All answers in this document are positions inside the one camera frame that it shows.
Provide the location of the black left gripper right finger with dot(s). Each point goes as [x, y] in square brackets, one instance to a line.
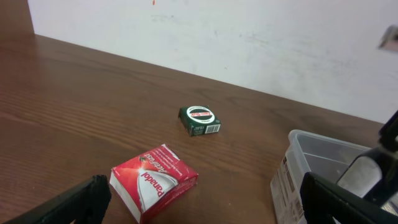
[324, 202]

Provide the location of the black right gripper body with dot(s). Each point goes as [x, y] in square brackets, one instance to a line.
[387, 143]

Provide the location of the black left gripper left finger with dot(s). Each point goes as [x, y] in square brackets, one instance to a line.
[85, 203]

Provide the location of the black tube with white cap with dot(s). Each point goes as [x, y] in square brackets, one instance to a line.
[362, 175]

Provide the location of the red Panadol box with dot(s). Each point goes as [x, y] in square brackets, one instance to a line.
[151, 181]

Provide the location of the green round-logo small box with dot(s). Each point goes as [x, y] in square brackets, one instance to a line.
[199, 120]

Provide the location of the clear plastic container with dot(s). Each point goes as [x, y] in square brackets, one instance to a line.
[328, 158]

